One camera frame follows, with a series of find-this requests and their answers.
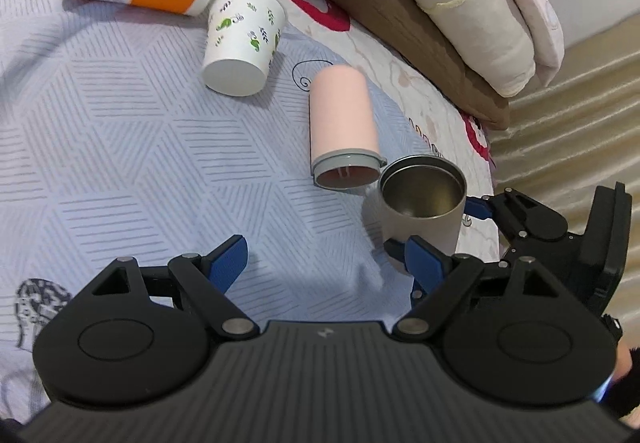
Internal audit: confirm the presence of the grey metal cup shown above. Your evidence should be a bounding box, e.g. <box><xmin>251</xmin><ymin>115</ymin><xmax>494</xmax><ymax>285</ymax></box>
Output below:
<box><xmin>378</xmin><ymin>154</ymin><xmax>468</xmax><ymax>255</ymax></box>

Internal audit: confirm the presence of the pink cup with grey lid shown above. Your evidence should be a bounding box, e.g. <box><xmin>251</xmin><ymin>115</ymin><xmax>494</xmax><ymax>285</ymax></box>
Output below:
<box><xmin>309</xmin><ymin>65</ymin><xmax>386</xmax><ymax>191</ymax></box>

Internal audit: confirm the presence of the white paper cup green print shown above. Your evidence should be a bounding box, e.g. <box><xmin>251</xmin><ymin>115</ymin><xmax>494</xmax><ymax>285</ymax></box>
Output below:
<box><xmin>202</xmin><ymin>0</ymin><xmax>288</xmax><ymax>96</ymax></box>

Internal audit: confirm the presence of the cartoon bear bed sheet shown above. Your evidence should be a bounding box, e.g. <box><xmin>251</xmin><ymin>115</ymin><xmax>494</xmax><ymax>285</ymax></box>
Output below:
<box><xmin>217</xmin><ymin>0</ymin><xmax>494</xmax><ymax>271</ymax></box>

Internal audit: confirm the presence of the beige curtain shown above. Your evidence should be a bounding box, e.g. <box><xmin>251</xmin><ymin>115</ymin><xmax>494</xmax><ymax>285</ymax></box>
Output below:
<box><xmin>490</xmin><ymin>16</ymin><xmax>639</xmax><ymax>347</ymax></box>

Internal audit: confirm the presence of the light blue patterned mat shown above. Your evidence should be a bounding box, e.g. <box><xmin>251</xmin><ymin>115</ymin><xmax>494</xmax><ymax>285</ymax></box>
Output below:
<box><xmin>1</xmin><ymin>0</ymin><xmax>411</xmax><ymax>421</ymax></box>

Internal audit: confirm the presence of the brown pillow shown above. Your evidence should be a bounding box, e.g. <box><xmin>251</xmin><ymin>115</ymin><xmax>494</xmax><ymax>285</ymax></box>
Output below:
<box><xmin>332</xmin><ymin>0</ymin><xmax>510</xmax><ymax>130</ymax></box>

